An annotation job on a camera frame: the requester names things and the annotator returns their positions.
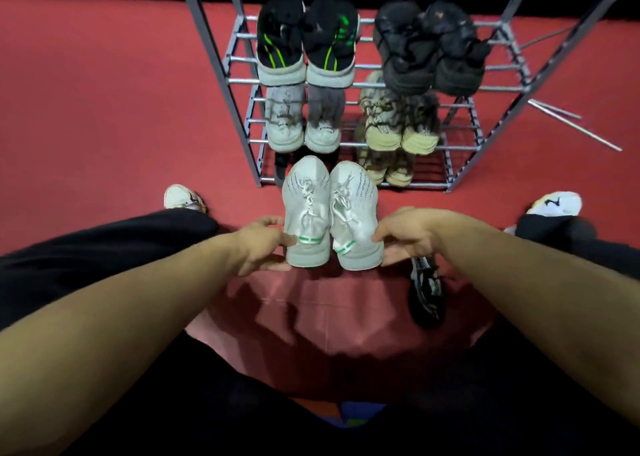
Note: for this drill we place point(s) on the person's right forearm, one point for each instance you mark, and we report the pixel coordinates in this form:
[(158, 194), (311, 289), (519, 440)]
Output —
[(550, 296)]

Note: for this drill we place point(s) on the thin dark metal rod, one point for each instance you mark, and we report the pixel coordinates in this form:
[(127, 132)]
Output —
[(547, 36)]

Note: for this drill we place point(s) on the long loose metal rod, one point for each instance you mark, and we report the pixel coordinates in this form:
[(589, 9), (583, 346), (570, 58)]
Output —
[(575, 126)]

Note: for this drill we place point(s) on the black orange-mark sneaker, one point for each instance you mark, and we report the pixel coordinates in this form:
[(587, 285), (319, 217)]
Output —
[(457, 71)]

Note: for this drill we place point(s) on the yellow-beige sneaker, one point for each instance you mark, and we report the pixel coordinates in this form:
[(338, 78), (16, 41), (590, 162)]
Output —
[(400, 173), (375, 168)]

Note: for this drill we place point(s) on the person's right hand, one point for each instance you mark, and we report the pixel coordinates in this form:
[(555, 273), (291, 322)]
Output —
[(415, 233)]

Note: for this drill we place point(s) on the white knit sneaker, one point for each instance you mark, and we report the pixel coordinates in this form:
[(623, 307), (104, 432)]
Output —
[(307, 206), (355, 206)]

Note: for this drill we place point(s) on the short loose metal rod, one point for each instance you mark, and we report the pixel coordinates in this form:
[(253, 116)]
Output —
[(555, 109)]

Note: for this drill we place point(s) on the person's left hand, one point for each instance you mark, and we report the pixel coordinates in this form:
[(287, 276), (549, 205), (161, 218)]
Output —
[(262, 246)]

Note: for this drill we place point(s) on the white design sneaker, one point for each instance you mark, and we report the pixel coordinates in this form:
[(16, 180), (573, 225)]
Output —
[(285, 136), (324, 136)]

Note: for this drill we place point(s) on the person's black trousers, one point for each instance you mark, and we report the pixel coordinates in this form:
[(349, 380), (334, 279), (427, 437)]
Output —
[(100, 261)]

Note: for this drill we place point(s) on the person's white right worn shoe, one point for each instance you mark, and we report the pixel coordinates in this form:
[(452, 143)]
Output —
[(555, 205)]

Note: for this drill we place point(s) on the black white-pattern sneaker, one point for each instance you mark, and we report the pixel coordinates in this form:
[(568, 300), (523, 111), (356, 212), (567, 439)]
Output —
[(407, 61), (426, 291)]

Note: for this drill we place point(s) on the grey metal shoe rack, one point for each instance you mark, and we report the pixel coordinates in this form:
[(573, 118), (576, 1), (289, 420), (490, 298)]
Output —
[(225, 71)]

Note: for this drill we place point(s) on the person's white worn shoe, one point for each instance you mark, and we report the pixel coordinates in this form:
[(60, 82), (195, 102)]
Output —
[(180, 198), (555, 205)]

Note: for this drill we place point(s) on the beige pink sneaker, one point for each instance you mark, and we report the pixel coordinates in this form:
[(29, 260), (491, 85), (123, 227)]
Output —
[(421, 141), (382, 136)]

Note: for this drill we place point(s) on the person's white left worn shoe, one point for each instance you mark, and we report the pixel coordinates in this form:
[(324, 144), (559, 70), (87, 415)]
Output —
[(180, 198)]

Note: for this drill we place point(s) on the multicolour foam stool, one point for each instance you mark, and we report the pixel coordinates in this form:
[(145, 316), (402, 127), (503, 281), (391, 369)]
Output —
[(360, 410)]

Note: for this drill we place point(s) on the black green-stripe sneaker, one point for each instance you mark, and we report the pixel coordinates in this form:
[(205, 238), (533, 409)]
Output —
[(280, 31), (330, 36)]

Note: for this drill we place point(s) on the person's left forearm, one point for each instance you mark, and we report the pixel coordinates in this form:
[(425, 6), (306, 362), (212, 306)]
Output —
[(110, 336)]

